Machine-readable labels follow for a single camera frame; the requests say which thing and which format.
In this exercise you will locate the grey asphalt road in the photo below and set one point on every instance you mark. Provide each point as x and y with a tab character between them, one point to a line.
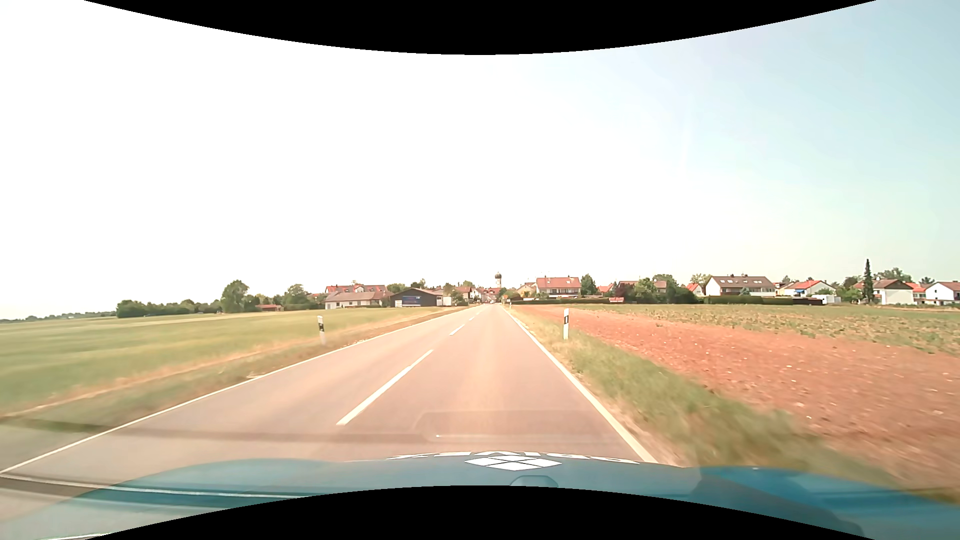
480	375

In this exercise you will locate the grass verge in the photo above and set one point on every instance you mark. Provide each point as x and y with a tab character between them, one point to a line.
225	375
645	390

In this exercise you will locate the row of trees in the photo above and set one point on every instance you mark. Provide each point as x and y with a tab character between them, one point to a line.
172	307

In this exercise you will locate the car's own bonnet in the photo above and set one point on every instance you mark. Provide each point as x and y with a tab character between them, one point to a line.
480	480

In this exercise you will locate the row of houses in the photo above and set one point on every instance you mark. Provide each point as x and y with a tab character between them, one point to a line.
750	286
356	295

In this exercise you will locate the road markings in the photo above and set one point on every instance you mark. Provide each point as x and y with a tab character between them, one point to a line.
382	390

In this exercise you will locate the white black marker post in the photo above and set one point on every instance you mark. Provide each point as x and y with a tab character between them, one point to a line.
321	329
565	323

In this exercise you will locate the tall dark conifer tree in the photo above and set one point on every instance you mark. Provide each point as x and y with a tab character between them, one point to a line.
868	283

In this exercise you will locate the green grass field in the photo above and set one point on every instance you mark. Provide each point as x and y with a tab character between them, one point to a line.
112	345

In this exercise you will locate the brown ploughed field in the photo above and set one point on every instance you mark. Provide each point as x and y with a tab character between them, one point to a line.
787	367

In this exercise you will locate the dark barn building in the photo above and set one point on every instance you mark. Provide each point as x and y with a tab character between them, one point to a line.
415	298

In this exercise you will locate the dark green hedge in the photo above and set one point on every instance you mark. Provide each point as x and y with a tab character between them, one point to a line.
750	300

